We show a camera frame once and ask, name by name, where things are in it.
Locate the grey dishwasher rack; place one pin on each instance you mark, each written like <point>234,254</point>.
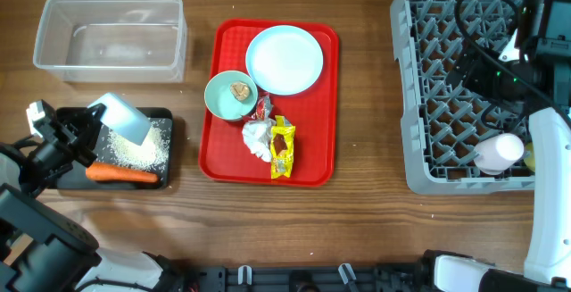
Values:
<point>441,124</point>

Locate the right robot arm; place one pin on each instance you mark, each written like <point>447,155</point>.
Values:
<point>543,34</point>

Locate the orange carrot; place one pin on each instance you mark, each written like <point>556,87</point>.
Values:
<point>109,172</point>

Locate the light blue rice bowl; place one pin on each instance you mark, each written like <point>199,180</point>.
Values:
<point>123,118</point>

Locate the white rice grains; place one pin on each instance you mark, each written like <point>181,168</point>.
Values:
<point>152,154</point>

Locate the red foil wrapper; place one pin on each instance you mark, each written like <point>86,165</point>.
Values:
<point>262,108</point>

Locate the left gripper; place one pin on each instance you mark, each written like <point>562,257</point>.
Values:
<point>83,129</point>

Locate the crumpled white tissue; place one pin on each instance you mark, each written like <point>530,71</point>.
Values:
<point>256,136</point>

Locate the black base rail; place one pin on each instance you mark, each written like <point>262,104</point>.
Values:
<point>341,278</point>

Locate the brown food lump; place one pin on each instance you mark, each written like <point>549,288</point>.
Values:
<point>240,90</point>

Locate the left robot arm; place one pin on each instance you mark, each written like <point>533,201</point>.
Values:
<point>43,250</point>

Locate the red serving tray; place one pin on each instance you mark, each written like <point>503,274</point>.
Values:
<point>223,155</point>

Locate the yellow snack wrapper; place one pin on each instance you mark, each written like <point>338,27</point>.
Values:
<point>282,148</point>

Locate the pink cup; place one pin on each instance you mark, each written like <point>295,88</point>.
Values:
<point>495,155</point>

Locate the clear plastic bin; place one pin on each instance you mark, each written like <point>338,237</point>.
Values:
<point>114,41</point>

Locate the yellow cup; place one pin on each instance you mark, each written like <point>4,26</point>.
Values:
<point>528,157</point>

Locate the light blue plate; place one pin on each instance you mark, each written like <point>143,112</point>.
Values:
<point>284,60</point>

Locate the mint green bowl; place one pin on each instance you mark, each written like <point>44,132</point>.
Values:
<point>221,101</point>

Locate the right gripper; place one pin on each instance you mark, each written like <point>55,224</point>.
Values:
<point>475,79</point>

